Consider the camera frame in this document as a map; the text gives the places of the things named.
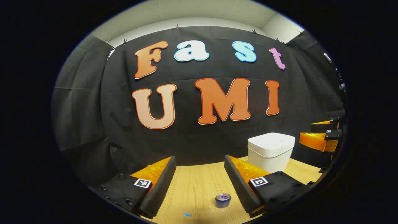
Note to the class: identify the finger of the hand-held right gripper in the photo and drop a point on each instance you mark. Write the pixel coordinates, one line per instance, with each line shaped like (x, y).
(323, 127)
(314, 140)

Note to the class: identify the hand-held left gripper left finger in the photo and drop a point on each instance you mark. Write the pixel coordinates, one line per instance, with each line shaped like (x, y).
(161, 186)

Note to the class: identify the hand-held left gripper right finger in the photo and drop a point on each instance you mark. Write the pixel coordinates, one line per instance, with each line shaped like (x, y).
(241, 189)

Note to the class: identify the blue pop can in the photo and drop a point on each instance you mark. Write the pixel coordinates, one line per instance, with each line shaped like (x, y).
(223, 200)

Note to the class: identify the blue paper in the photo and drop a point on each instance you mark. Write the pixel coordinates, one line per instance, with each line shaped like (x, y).
(187, 214)

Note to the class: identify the white desktop garbage bin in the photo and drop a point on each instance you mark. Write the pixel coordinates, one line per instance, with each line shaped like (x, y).
(270, 152)

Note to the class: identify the wooden desktop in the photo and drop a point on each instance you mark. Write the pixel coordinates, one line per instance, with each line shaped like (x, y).
(199, 180)

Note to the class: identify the black backdrop cloth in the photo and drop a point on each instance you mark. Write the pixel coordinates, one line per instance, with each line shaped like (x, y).
(192, 140)

